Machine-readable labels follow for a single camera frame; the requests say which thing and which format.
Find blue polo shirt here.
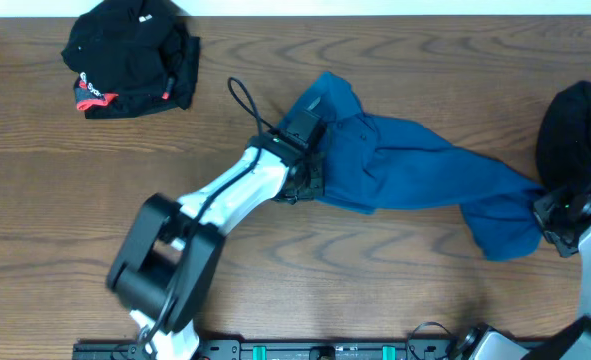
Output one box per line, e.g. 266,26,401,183
279,72,543,261

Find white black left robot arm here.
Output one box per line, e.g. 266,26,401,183
106,133,323,359

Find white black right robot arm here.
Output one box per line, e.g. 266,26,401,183
460,180,591,360

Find black garment at right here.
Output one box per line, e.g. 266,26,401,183
536,81,591,190

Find black folded garment red trim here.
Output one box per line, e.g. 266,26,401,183
61,0,200,120

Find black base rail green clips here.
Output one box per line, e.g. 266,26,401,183
71,322,480,360

